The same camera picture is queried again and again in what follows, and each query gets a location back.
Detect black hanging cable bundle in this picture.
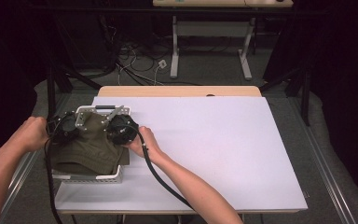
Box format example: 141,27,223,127
98,15,119,73

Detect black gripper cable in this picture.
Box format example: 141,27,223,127
119,123,197,211
43,119,63,224

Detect desk with white legs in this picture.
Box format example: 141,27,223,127
152,0,294,81

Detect aluminium floor rail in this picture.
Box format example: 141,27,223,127
290,96,357,224
0,92,73,224

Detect tangle of floor cables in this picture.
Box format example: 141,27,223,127
116,43,200,87

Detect person's left hand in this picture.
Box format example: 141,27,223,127
14,116,51,153

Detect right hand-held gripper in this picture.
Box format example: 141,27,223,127
102,105,140,146

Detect black crossbar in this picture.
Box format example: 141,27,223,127
27,7,330,15

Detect person's right hand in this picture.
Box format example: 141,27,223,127
124,125,166,164

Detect white board sheet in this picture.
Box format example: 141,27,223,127
54,95,309,213

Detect black curtain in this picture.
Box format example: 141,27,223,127
0,0,49,172
310,0,358,206

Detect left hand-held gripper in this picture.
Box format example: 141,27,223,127
46,111,87,145

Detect olive green shorts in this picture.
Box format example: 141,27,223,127
48,111,131,175

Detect black metal stand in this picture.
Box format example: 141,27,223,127
45,60,103,123
259,66,311,127

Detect white perforated plastic basket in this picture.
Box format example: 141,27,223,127
50,105,132,185

